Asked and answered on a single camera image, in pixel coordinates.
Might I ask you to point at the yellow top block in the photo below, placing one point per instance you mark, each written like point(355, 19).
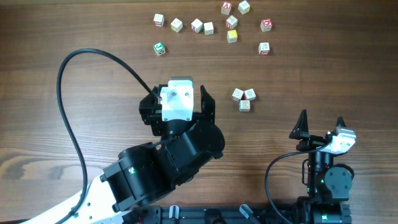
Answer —
point(232, 36)

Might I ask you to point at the white O block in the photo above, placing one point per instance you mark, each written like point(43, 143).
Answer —
point(249, 94)

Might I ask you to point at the plain white top block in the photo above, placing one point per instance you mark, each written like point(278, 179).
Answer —
point(244, 7)

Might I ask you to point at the red O block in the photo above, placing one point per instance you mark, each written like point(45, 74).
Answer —
point(266, 25)

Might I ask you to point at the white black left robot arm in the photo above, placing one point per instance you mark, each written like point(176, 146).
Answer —
point(148, 172)

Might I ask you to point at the red A block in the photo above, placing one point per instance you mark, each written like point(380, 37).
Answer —
point(226, 7)

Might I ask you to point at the white block red X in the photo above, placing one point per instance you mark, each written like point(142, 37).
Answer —
point(197, 25)

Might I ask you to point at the white block red base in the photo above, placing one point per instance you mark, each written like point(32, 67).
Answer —
point(264, 48)

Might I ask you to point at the white block red U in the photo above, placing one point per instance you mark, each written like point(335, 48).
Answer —
point(231, 22)

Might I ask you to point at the white block red bottom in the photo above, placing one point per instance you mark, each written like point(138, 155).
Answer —
point(159, 20)

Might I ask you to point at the green J block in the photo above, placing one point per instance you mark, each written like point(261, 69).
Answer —
point(159, 48)

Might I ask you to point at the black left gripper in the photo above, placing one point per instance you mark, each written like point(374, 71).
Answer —
point(199, 115)

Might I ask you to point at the white K block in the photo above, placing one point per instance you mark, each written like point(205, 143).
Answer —
point(244, 105)

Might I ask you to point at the white block yellow side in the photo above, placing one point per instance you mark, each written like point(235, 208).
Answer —
point(176, 25)

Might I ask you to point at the white block green side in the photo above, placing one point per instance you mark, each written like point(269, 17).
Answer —
point(208, 28)

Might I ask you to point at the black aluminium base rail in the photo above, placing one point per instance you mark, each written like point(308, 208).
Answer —
point(236, 214)

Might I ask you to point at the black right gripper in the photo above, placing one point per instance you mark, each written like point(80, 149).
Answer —
point(301, 129)

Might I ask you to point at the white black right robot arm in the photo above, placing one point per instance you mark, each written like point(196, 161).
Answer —
point(328, 184)

